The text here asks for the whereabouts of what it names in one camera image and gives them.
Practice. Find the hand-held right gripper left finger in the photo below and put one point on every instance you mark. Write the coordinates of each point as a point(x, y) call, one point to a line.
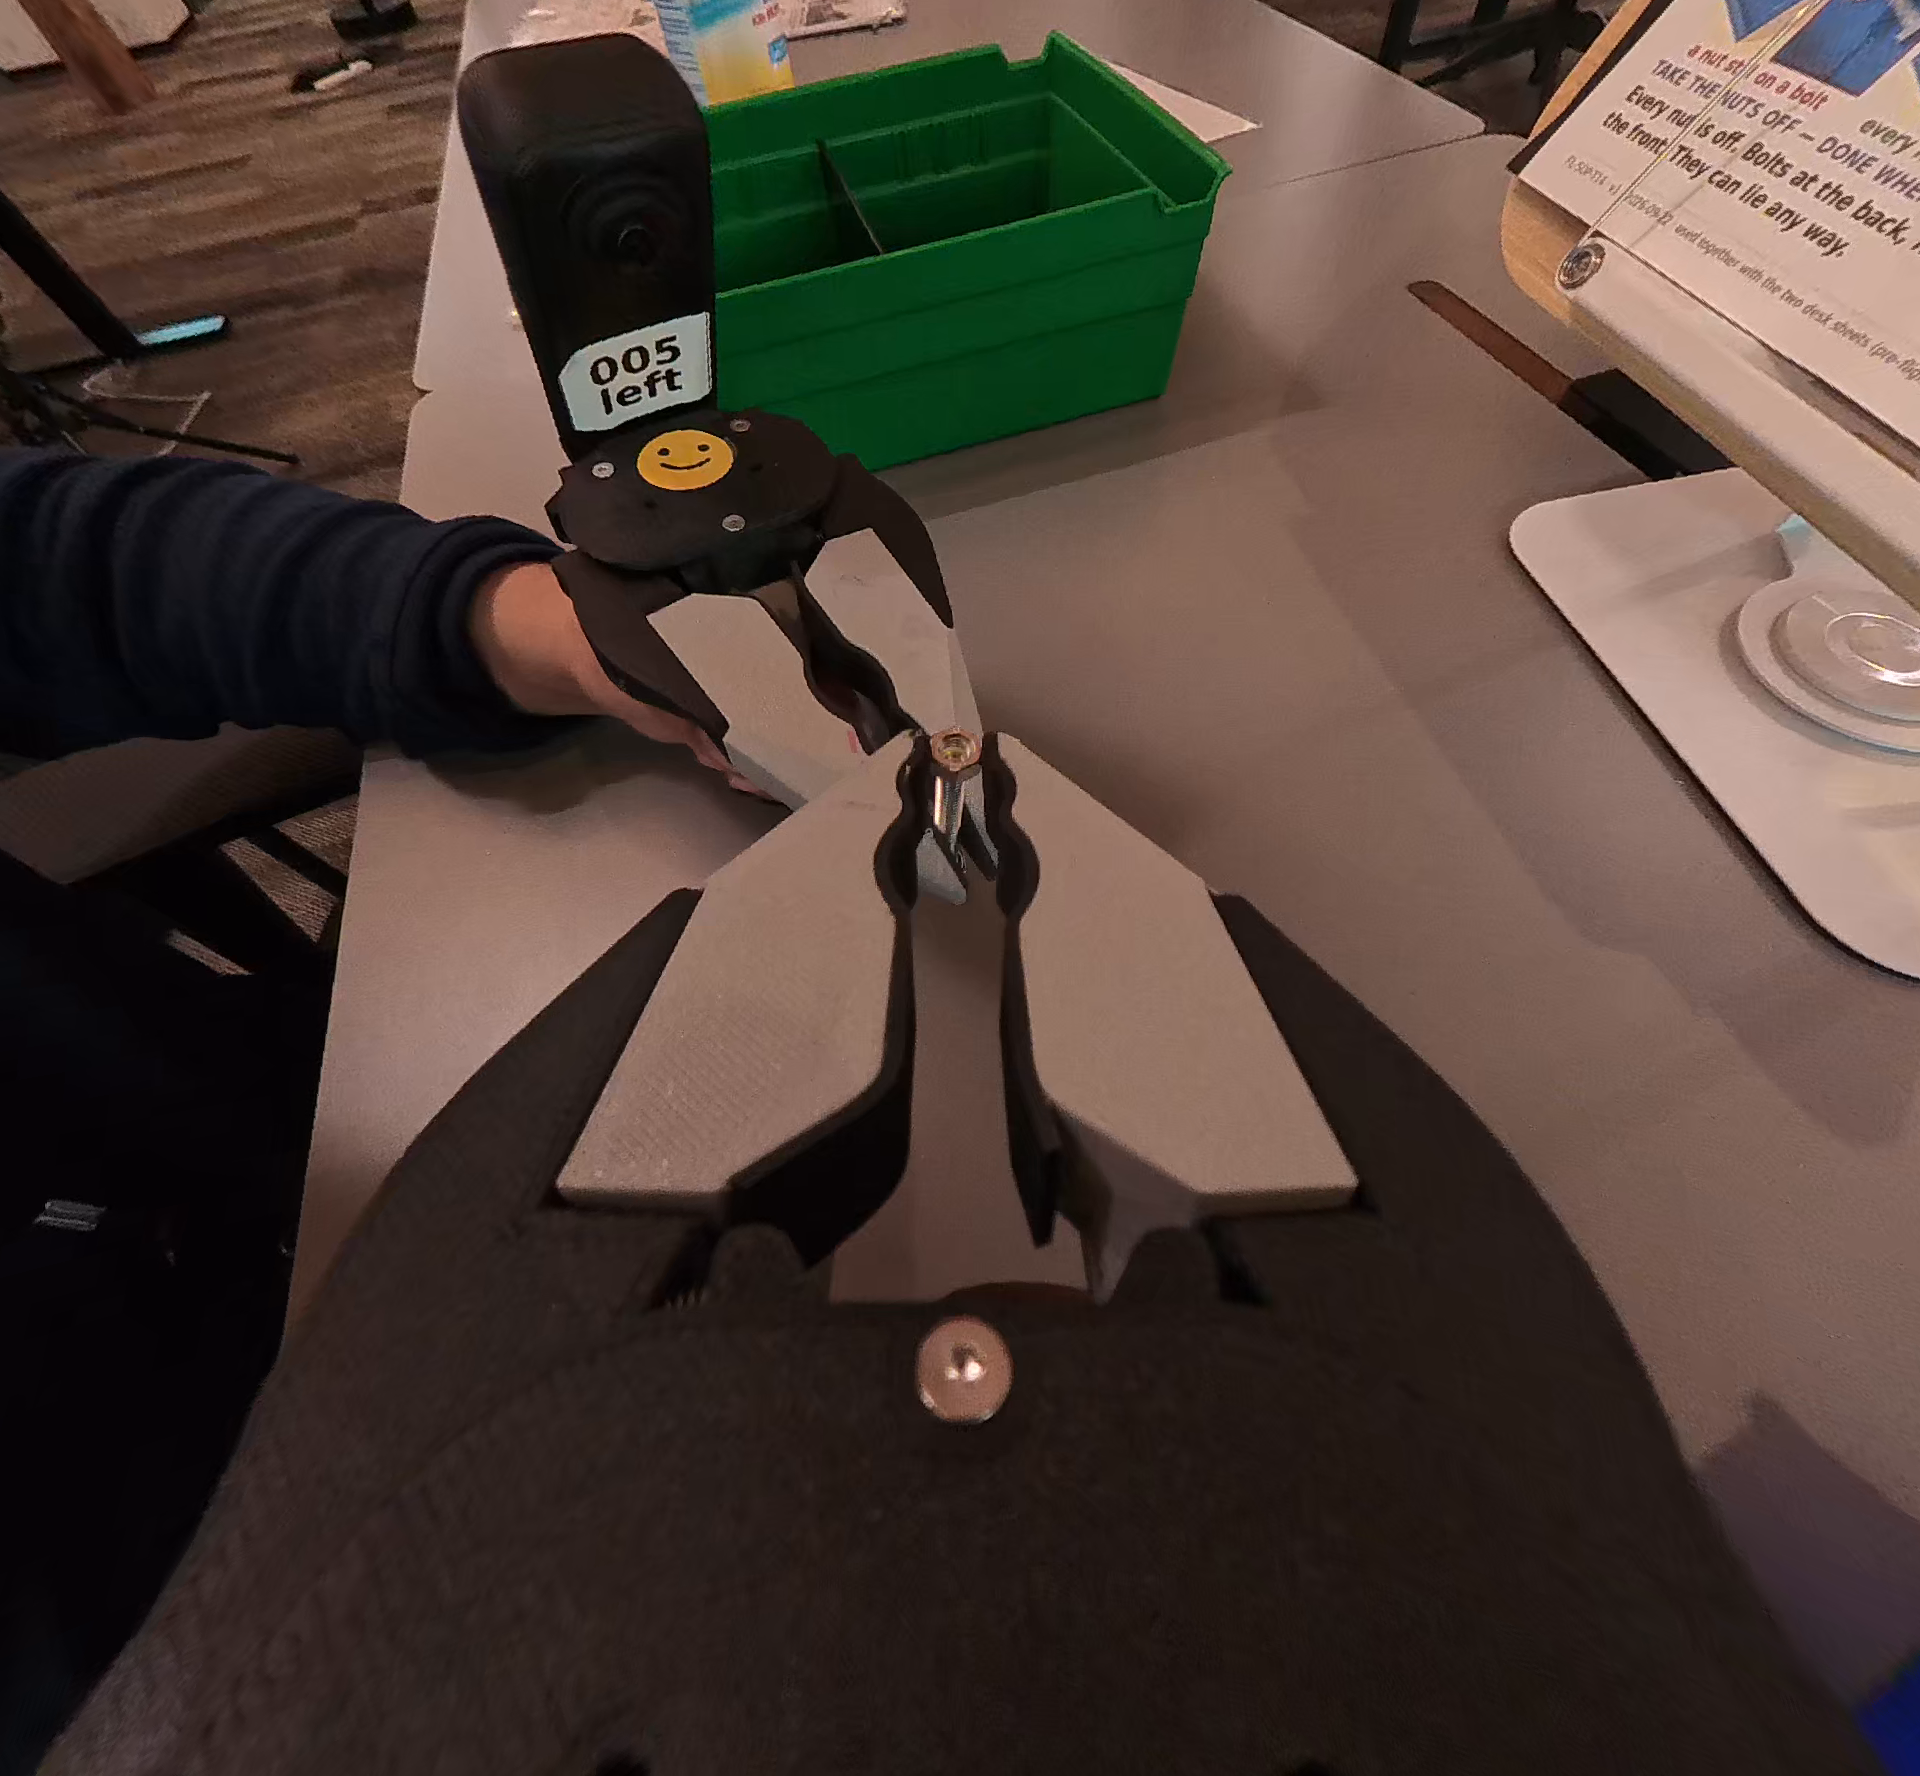
point(749, 1042)

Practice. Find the black tripod legs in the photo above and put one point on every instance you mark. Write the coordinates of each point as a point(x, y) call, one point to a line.
point(74, 336)

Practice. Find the grey office chair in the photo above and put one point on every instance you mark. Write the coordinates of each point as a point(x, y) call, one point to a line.
point(164, 787)

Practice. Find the black phone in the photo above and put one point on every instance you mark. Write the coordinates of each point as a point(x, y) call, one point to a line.
point(1642, 425)

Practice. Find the printed instruction sheet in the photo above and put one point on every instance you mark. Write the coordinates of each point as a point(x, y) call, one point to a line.
point(1771, 96)

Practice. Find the metal bolt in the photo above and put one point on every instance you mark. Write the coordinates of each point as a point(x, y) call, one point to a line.
point(944, 822)

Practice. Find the white stand base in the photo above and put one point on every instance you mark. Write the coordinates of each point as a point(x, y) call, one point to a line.
point(1637, 605)

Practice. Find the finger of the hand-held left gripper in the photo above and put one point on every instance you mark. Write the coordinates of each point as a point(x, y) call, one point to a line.
point(749, 681)
point(907, 637)

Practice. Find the green plastic bin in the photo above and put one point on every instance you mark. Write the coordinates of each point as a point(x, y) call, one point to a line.
point(974, 306)

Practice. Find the person's dark clothing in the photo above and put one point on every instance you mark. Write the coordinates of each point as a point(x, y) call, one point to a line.
point(136, 1281)

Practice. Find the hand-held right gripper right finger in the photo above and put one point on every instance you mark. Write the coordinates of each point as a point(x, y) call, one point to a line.
point(1170, 1042)

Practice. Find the person's left hand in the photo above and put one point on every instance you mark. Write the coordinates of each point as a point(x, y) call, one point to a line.
point(533, 637)

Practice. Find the brown flat strip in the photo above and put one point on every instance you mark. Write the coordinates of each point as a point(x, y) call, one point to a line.
point(1493, 341)

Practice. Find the person's left forearm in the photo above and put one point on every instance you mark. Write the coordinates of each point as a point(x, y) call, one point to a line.
point(225, 591)

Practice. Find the small cyan object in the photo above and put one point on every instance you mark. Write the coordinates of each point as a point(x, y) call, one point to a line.
point(183, 333)

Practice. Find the white marker pen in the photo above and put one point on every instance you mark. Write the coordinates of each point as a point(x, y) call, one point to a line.
point(334, 74)

